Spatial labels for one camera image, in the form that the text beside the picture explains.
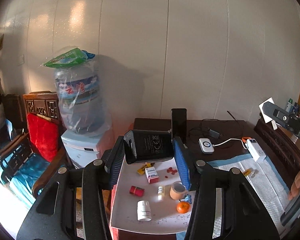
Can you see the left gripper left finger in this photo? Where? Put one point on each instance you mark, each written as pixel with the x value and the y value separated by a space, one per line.
pixel 113 163

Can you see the blue water jug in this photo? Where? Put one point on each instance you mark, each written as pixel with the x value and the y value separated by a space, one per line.
pixel 81 104

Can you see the orange tangerine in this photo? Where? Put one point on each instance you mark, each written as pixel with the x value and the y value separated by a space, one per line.
pixel 183 207

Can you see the white quilted blue-edged mat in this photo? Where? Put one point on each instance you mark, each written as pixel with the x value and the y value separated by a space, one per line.
pixel 265 180

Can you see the white water dispenser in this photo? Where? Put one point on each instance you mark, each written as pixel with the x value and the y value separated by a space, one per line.
pixel 82 149

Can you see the green plastic bag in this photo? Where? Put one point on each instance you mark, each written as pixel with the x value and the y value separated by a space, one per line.
pixel 70 58

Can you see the small clear vial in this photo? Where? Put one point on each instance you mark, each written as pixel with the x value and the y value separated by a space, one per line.
pixel 161 193

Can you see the white power bank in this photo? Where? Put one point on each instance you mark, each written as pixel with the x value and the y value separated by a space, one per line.
pixel 255 150

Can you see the white pill bottle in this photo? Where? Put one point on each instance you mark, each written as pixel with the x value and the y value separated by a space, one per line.
pixel 144 211

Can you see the red wooden chair cushion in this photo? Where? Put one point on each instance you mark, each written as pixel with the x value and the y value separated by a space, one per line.
pixel 44 136

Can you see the carved wooden chair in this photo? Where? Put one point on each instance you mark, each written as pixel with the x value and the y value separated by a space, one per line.
pixel 18 156

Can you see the yellow black small box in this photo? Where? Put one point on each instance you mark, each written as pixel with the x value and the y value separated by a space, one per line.
pixel 141 170

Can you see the grey small adapter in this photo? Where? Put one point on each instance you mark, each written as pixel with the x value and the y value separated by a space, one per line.
pixel 214 134

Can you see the white round wireless charger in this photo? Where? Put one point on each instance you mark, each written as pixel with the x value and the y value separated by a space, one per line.
pixel 206 146

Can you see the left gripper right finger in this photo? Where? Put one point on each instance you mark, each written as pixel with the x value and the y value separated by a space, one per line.
pixel 186 166

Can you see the person's right hand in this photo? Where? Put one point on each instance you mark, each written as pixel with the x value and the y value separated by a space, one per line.
pixel 295 189

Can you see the tan tape roll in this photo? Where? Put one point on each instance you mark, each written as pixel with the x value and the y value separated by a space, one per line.
pixel 177 190

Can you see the white cardboard tray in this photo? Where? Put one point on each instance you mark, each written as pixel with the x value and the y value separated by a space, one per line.
pixel 165 218

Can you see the red small cylinder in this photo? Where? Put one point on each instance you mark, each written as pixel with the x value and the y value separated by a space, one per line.
pixel 137 191

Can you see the black power adapter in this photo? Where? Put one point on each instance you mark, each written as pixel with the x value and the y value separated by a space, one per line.
pixel 143 146

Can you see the red scattered pills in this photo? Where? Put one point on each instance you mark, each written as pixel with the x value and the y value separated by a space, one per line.
pixel 171 172

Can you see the black upright phone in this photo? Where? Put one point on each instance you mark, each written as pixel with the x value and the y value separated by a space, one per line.
pixel 179 123

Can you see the dark wooden sideboard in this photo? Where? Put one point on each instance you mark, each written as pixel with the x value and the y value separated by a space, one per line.
pixel 284 154

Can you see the red white small box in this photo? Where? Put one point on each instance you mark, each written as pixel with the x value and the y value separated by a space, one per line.
pixel 151 175

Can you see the blue binder clip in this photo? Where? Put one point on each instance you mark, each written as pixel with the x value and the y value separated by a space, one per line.
pixel 187 198

